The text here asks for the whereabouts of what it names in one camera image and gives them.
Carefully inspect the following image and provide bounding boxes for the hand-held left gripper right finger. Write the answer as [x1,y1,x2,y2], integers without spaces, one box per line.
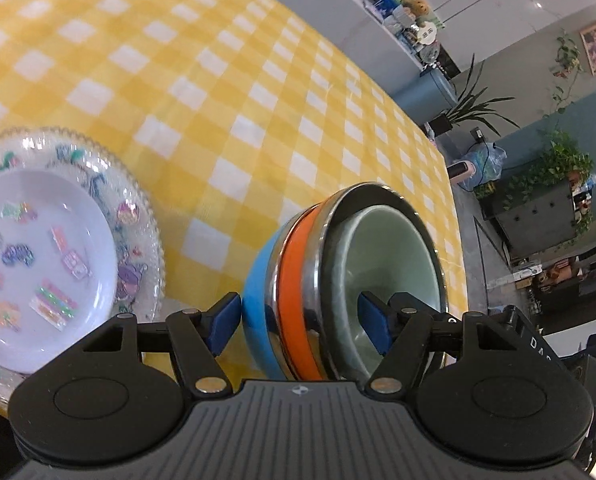
[357,291,518,396]

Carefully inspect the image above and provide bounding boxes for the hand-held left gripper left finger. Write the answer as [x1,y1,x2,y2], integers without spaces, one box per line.
[79,292,242,396]

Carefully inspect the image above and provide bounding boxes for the blue steel bowl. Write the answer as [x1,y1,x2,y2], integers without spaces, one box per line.
[241,219,300,382]

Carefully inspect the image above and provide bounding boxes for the green ceramic bowl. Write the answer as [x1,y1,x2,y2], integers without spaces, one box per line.
[329,207,442,380]

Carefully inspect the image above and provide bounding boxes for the orange steel bowl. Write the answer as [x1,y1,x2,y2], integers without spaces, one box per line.
[277,182,450,382]

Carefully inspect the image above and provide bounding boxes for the clear glass printed plate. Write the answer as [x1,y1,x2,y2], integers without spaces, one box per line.
[0,126,167,402]

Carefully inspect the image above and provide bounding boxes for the small white printed plate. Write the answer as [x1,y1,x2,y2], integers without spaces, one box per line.
[0,168,119,375]

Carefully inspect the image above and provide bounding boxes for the dark cabinet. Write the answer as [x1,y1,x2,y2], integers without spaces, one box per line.
[477,179,595,257]

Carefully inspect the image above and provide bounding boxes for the small pink device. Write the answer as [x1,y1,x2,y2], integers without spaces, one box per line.
[448,160,477,184]

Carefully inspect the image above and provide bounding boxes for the leafy plant on cabinet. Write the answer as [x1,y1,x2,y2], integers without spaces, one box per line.
[502,129,596,211]

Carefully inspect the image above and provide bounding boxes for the blue plastic bag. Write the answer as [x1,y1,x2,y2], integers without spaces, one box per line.
[464,141,508,192]

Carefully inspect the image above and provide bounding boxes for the grey-blue trash bin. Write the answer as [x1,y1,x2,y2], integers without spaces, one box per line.
[392,66,457,127]

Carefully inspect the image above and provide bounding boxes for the yellow checked tablecloth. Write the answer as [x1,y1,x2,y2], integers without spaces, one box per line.
[0,0,468,418]

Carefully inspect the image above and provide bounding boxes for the long-leaf potted plant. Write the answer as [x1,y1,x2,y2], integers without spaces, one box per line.
[424,54,520,142]

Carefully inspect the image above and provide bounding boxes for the hanging vine plant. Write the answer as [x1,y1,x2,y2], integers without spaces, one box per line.
[542,29,585,117]

